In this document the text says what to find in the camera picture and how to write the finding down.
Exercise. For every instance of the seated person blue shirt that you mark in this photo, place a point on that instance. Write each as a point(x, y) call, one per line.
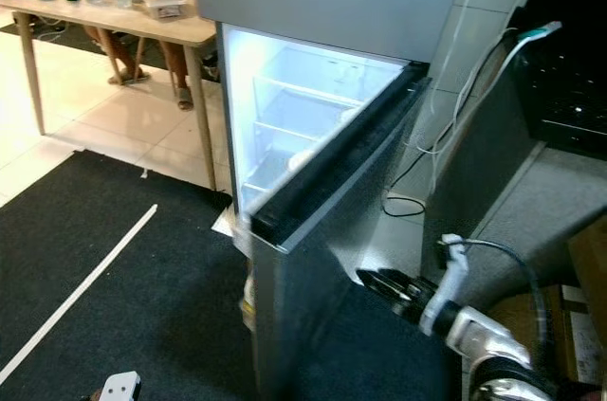
point(161, 50)

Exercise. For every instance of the cream round bowl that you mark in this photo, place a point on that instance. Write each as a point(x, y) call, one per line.
point(302, 159)

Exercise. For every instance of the brown cardboard box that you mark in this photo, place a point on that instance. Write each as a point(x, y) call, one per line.
point(569, 325)

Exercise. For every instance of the light wooden table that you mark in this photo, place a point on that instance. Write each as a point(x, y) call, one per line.
point(114, 22)

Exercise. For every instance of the black countertop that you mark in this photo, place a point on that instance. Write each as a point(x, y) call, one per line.
point(569, 79)

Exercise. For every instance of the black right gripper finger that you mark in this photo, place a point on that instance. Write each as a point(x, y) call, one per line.
point(400, 302)
point(391, 281)

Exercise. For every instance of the dark carpet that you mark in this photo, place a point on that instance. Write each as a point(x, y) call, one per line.
point(133, 287)

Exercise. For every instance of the grey cabinet side panel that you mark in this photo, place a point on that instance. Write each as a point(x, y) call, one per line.
point(474, 192)

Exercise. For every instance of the white tape line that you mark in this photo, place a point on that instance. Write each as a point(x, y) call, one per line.
point(76, 292)

